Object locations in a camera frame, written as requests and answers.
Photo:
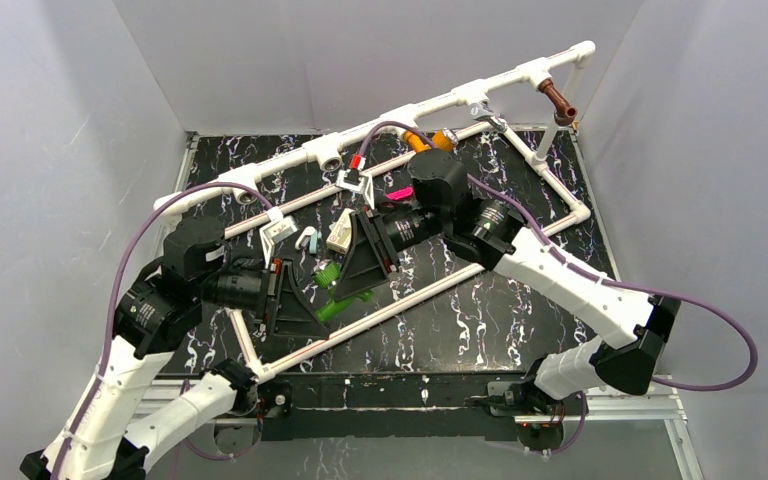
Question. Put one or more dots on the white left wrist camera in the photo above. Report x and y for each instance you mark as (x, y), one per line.
(278, 228)

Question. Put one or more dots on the brown plastic faucet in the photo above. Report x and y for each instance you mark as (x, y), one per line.
(565, 113)

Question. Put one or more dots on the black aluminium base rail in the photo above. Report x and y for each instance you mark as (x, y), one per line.
(381, 405)

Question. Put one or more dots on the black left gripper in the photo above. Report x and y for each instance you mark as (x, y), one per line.
(284, 304)

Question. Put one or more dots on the green plastic faucet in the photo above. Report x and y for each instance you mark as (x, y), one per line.
(326, 278)

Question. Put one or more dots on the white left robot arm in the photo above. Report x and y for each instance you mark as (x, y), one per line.
(146, 325)

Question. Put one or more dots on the black marble table mat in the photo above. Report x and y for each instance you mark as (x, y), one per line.
(484, 323)

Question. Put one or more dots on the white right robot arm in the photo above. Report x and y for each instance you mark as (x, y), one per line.
(630, 329)

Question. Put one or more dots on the chrome metal faucet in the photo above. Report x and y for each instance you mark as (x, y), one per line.
(481, 112)

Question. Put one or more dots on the white teal thread tape roll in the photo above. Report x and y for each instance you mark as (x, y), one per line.
(308, 240)

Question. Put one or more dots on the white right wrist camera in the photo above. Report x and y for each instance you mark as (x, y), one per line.
(354, 179)

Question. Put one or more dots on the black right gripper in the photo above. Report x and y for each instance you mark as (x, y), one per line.
(369, 258)

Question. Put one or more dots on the pink plastic strip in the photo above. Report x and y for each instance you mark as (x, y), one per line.
(403, 194)

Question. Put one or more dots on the small beige cardboard box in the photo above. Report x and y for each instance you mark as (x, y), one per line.
(340, 237)

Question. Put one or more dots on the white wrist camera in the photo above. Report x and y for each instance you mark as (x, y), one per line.
(278, 228)
(354, 179)

